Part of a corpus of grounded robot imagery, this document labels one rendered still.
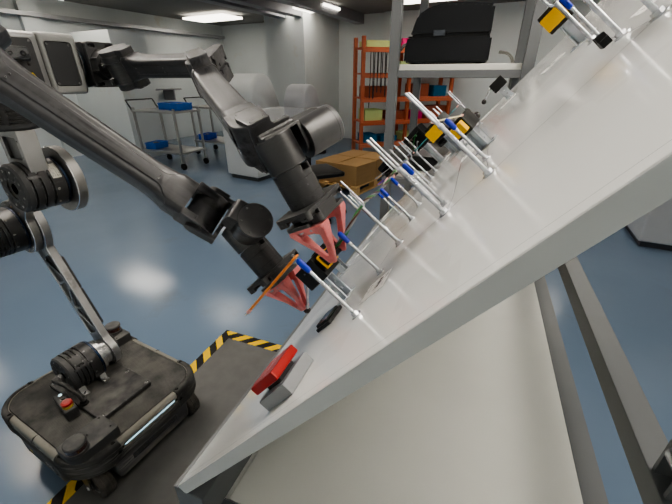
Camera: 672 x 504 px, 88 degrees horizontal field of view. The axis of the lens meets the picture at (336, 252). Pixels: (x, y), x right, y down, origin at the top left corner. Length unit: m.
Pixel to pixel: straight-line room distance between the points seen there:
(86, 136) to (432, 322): 0.54
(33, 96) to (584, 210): 0.63
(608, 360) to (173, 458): 1.58
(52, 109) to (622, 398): 0.90
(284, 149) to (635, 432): 0.60
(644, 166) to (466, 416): 0.67
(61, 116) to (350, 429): 0.70
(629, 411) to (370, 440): 0.41
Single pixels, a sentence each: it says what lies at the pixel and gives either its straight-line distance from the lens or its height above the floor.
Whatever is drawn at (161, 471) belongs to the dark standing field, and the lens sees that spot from 1.80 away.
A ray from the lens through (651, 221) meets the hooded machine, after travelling 4.22.
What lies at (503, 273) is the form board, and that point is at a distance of 0.23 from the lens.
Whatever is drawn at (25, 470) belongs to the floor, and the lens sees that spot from 2.08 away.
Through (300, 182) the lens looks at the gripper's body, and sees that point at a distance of 0.50.
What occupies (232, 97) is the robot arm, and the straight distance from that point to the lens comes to 0.69.
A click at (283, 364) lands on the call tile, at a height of 1.12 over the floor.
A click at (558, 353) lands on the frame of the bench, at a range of 1.07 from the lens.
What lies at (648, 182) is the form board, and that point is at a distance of 0.22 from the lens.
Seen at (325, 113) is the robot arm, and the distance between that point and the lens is 0.54.
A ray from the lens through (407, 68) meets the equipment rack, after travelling 1.49.
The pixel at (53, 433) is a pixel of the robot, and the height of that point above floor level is 0.24.
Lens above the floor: 1.42
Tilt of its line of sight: 27 degrees down
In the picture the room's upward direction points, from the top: straight up
